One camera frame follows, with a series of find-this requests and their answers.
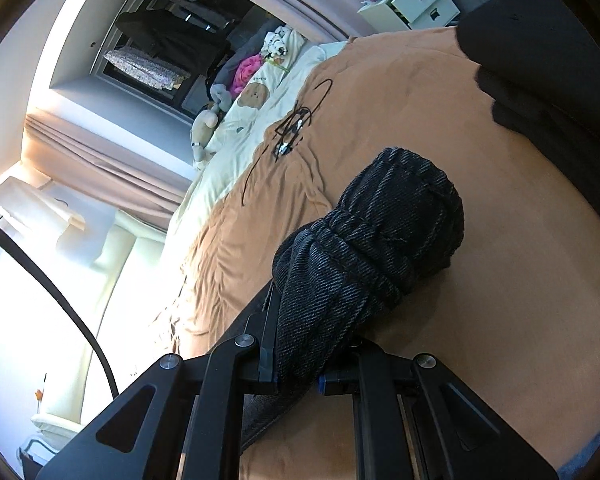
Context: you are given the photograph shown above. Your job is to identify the floral hanging garment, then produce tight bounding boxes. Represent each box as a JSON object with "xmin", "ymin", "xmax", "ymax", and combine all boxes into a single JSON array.
[{"xmin": 102, "ymin": 45, "xmax": 191, "ymax": 91}]

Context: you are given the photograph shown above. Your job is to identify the dark denim pants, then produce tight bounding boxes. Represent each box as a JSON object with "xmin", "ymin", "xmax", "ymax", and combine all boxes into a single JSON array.
[{"xmin": 240, "ymin": 147, "xmax": 466, "ymax": 453}]

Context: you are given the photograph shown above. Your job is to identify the grey plush toy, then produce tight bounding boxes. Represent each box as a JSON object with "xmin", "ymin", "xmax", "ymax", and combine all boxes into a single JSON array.
[{"xmin": 209, "ymin": 82, "xmax": 233, "ymax": 111}]

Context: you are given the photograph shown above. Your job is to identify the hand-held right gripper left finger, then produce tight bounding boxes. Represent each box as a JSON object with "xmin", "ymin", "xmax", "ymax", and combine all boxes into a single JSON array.
[{"xmin": 35, "ymin": 284, "xmax": 282, "ymax": 480}]

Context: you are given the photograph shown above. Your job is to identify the right hand-held gripper cable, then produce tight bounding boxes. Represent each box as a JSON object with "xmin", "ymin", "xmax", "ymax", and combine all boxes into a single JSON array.
[{"xmin": 0, "ymin": 215, "xmax": 121, "ymax": 401}]

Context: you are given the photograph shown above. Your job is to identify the black hanging coat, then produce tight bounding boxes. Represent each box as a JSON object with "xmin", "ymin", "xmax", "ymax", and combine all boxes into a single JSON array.
[{"xmin": 115, "ymin": 10, "xmax": 231, "ymax": 81}]

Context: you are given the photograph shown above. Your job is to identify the white drawer cabinet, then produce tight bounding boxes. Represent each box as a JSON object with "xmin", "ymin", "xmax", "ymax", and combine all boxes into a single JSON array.
[{"xmin": 357, "ymin": 0, "xmax": 463, "ymax": 36}]

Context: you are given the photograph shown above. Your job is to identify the pink cloth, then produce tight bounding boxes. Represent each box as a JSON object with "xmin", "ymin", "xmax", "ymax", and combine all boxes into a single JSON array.
[{"xmin": 232, "ymin": 55, "xmax": 263, "ymax": 93}]

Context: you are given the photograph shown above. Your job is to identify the pink curtain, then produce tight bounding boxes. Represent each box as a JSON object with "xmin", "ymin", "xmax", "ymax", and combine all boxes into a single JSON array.
[{"xmin": 25, "ymin": 112, "xmax": 196, "ymax": 221}]

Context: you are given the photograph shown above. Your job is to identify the white spotted cloth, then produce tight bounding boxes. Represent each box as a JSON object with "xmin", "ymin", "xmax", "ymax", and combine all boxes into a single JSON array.
[{"xmin": 260, "ymin": 25, "xmax": 293, "ymax": 68}]

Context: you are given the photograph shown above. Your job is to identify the cream padded headboard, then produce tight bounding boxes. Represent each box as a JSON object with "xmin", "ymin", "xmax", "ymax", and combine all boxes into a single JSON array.
[{"xmin": 30, "ymin": 210, "xmax": 181, "ymax": 441}]

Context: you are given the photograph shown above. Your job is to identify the stack of folded black clothes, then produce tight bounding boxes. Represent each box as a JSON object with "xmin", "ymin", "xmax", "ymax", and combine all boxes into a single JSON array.
[{"xmin": 455, "ymin": 0, "xmax": 600, "ymax": 221}]

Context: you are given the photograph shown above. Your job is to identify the beige plush toy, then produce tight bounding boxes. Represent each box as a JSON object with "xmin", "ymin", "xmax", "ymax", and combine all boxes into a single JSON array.
[{"xmin": 190, "ymin": 102, "xmax": 221, "ymax": 168}]

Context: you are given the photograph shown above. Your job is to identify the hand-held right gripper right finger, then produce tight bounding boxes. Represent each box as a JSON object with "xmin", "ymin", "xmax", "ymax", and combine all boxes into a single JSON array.
[{"xmin": 317, "ymin": 337, "xmax": 561, "ymax": 480}]

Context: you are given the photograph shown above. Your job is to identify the orange blanket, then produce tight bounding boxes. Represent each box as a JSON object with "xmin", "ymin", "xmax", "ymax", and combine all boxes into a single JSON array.
[{"xmin": 152, "ymin": 25, "xmax": 600, "ymax": 480}]

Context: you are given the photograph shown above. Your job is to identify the grey hanging garments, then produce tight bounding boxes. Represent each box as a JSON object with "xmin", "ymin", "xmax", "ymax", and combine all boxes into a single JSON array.
[{"xmin": 145, "ymin": 0, "xmax": 231, "ymax": 33}]

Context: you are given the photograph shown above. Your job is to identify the white hanging cloth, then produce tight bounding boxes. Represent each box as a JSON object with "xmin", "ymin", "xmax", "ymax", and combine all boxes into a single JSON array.
[{"xmin": 0, "ymin": 175, "xmax": 86, "ymax": 233}]

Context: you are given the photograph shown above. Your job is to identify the tangled black cables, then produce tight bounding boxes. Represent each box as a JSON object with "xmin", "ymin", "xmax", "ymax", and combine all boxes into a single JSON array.
[{"xmin": 240, "ymin": 77, "xmax": 336, "ymax": 208}]

